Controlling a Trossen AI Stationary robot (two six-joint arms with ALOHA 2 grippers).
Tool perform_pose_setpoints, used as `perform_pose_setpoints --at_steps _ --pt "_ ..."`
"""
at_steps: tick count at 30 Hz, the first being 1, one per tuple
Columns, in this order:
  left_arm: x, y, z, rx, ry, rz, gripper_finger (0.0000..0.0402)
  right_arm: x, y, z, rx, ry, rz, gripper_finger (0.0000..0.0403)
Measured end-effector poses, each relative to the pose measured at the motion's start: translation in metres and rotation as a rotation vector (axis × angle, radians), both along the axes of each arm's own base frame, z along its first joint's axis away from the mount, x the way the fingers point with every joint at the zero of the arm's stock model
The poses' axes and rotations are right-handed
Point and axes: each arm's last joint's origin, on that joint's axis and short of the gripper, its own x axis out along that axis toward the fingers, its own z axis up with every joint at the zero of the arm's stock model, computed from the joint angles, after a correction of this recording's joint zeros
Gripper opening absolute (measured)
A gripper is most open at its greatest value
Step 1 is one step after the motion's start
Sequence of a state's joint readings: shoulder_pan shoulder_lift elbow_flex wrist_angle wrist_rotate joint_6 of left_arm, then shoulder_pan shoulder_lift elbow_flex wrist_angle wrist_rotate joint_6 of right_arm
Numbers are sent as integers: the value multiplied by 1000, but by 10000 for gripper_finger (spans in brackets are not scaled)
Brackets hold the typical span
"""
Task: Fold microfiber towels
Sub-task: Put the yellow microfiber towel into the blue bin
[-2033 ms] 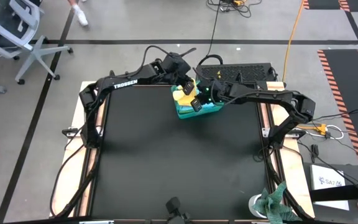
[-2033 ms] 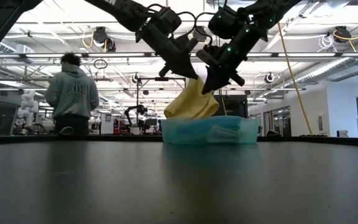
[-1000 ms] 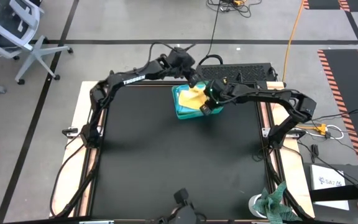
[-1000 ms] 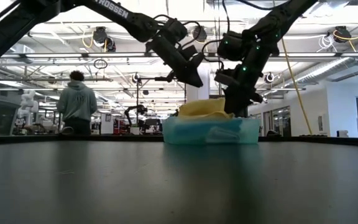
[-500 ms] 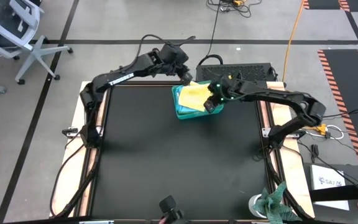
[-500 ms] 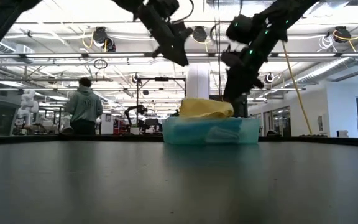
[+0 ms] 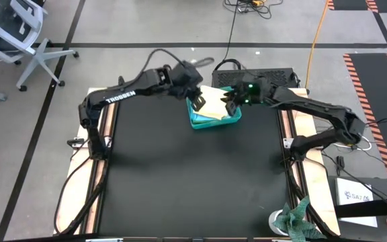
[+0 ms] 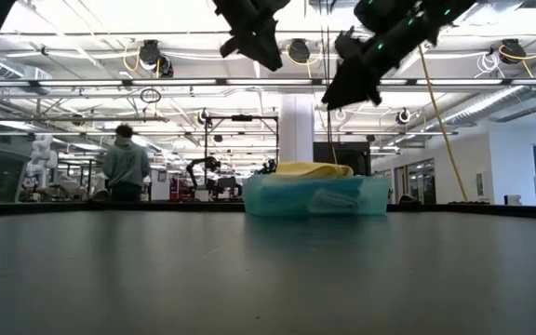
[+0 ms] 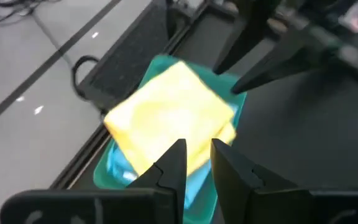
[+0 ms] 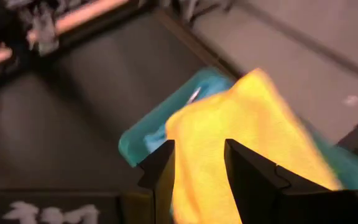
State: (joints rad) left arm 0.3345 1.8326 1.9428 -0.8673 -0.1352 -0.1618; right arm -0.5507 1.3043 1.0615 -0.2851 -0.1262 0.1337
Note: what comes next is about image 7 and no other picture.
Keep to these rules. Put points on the wooden side board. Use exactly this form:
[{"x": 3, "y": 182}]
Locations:
[
  {"x": 309, "y": 127},
  {"x": 79, "y": 188}
]

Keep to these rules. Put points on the black perforated computer case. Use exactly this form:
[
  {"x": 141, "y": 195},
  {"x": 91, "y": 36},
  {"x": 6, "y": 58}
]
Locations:
[{"x": 281, "y": 75}]

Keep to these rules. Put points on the grey office chair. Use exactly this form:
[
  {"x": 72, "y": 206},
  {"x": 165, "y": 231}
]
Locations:
[{"x": 22, "y": 37}]

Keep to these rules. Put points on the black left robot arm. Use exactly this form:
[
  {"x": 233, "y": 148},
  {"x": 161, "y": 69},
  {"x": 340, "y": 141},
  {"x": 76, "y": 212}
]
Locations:
[{"x": 119, "y": 94}]

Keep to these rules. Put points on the white printed paper box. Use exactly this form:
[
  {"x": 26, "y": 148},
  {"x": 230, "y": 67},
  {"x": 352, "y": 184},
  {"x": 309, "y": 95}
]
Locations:
[{"x": 354, "y": 198}]

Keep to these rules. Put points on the black power adapter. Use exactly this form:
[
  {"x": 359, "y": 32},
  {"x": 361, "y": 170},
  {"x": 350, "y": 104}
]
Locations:
[{"x": 340, "y": 162}]

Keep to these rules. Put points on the yellow microfiber towel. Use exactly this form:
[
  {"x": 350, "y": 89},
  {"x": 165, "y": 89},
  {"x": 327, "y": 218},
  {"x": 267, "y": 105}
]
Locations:
[{"x": 213, "y": 104}]

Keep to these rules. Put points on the black mat orange-striped edge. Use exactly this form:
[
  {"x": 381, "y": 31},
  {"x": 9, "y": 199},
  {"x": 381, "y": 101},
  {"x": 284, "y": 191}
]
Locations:
[
  {"x": 365, "y": 4},
  {"x": 378, "y": 111}
]

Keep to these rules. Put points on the silver metal bracket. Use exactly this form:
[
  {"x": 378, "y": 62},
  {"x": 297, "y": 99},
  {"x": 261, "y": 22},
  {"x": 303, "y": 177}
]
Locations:
[
  {"x": 76, "y": 142},
  {"x": 287, "y": 142}
]

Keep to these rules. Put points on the black flat bar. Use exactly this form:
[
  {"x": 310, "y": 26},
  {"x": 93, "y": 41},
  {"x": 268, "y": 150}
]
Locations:
[{"x": 371, "y": 206}]

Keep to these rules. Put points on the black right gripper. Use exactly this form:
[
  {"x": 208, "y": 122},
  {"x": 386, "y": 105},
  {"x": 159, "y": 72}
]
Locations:
[{"x": 252, "y": 90}]

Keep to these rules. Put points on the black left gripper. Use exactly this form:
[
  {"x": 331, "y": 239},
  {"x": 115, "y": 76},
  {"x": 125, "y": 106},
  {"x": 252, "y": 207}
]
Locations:
[{"x": 186, "y": 80}]

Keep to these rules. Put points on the teal plastic bin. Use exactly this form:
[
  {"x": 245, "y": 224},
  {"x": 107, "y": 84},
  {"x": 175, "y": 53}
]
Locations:
[{"x": 213, "y": 125}]

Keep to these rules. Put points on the green crumpled rag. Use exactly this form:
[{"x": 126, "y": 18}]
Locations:
[{"x": 294, "y": 222}]

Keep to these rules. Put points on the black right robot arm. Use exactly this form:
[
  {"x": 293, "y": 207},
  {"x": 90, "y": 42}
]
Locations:
[{"x": 314, "y": 107}]

